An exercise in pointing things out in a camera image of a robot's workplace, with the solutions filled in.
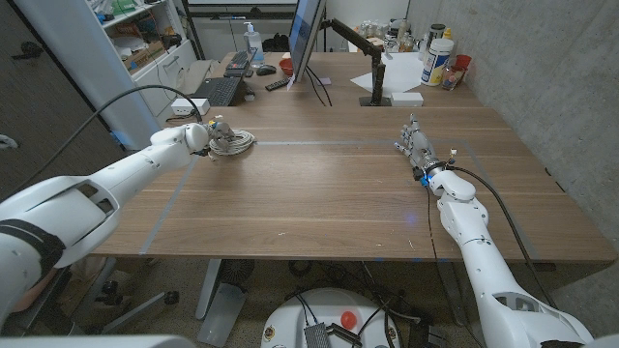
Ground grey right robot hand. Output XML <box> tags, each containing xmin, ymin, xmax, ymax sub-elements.
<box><xmin>394</xmin><ymin>113</ymin><xmax>446</xmax><ymax>181</ymax></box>

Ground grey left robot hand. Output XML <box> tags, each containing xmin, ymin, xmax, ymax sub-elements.
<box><xmin>205</xmin><ymin>119</ymin><xmax>238</xmax><ymax>155</ymax></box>

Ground white Ethernet cable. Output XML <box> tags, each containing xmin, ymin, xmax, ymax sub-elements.
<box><xmin>208</xmin><ymin>128</ymin><xmax>256</xmax><ymax>158</ymax></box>

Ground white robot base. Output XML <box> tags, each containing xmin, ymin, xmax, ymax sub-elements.
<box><xmin>260</xmin><ymin>288</ymin><xmax>401</xmax><ymax>348</ymax></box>

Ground clear hand sanitizer bottle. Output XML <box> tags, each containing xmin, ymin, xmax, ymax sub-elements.
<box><xmin>243</xmin><ymin>21</ymin><xmax>266</xmax><ymax>69</ymax></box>

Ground white power strip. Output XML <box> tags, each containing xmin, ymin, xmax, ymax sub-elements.
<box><xmin>170</xmin><ymin>98</ymin><xmax>212</xmax><ymax>117</ymax></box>

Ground large black keyboard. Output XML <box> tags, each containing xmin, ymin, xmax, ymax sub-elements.
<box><xmin>191</xmin><ymin>75</ymin><xmax>243</xmax><ymax>108</ymax></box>

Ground small white box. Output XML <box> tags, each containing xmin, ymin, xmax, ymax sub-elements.
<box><xmin>389</xmin><ymin>91</ymin><xmax>425</xmax><ymax>108</ymax></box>

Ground small clear plastic bottle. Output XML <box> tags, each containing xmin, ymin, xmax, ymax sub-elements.
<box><xmin>440</xmin><ymin>65</ymin><xmax>463</xmax><ymax>92</ymax></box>

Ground black remote control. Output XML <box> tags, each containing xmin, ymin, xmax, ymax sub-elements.
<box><xmin>264</xmin><ymin>76</ymin><xmax>291</xmax><ymax>93</ymax></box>

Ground small black keyboard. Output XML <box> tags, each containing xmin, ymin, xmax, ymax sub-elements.
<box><xmin>222</xmin><ymin>49</ymin><xmax>256</xmax><ymax>79</ymax></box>

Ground white paper sheet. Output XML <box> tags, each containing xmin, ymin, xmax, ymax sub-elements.
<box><xmin>349</xmin><ymin>51</ymin><xmax>427</xmax><ymax>96</ymax></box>

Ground white wipes canister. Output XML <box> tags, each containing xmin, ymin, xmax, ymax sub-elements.
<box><xmin>420</xmin><ymin>38</ymin><xmax>456</xmax><ymax>88</ymax></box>

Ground red plastic cup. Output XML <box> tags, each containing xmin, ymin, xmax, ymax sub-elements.
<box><xmin>453</xmin><ymin>53</ymin><xmax>473</xmax><ymax>84</ymax></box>

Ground black bag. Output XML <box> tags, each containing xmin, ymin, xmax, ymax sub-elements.
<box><xmin>262</xmin><ymin>32</ymin><xmax>291</xmax><ymax>53</ymax></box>

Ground brown cardboard box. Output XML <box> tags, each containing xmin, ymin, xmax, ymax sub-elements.
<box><xmin>120</xmin><ymin>41</ymin><xmax>168</xmax><ymax>74</ymax></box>

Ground black lid steel tumbler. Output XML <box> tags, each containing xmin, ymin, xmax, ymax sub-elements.
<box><xmin>425</xmin><ymin>23</ymin><xmax>447</xmax><ymax>49</ymax></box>

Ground black computer monitor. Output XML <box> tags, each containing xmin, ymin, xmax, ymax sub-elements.
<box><xmin>288</xmin><ymin>0</ymin><xmax>327</xmax><ymax>83</ymax></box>

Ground black round fan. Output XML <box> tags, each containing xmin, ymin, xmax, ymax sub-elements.
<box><xmin>220</xmin><ymin>259</ymin><xmax>256</xmax><ymax>287</ymax></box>

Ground whiteboard on black stand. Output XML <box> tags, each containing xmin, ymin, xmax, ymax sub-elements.
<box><xmin>186</xmin><ymin>0</ymin><xmax>300</xmax><ymax>20</ymax></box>

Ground white shelf cabinet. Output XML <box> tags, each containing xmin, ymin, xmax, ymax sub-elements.
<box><xmin>14</xmin><ymin>0</ymin><xmax>199</xmax><ymax>151</ymax></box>

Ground grey table leg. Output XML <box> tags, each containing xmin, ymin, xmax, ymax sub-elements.
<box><xmin>195</xmin><ymin>259</ymin><xmax>248</xmax><ymax>348</ymax></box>

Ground grey perforated metal box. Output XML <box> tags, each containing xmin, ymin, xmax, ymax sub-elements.
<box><xmin>303</xmin><ymin>322</ymin><xmax>333</xmax><ymax>348</ymax></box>

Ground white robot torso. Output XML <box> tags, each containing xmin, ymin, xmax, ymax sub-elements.
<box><xmin>0</xmin><ymin>333</ymin><xmax>197</xmax><ymax>348</ymax></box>

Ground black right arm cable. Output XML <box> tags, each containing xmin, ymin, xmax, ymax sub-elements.
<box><xmin>449</xmin><ymin>163</ymin><xmax>560</xmax><ymax>308</ymax></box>

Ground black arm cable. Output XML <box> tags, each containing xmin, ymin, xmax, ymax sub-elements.
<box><xmin>449</xmin><ymin>163</ymin><xmax>560</xmax><ymax>308</ymax></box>
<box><xmin>0</xmin><ymin>84</ymin><xmax>204</xmax><ymax>194</ymax></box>

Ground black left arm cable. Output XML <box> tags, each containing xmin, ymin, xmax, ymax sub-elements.
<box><xmin>0</xmin><ymin>84</ymin><xmax>204</xmax><ymax>194</ymax></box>

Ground black monitor cables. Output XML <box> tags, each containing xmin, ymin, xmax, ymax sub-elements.
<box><xmin>303</xmin><ymin>65</ymin><xmax>335</xmax><ymax>108</ymax></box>

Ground black door handle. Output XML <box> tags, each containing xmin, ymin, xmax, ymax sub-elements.
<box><xmin>12</xmin><ymin>41</ymin><xmax>45</xmax><ymax>62</ymax></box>

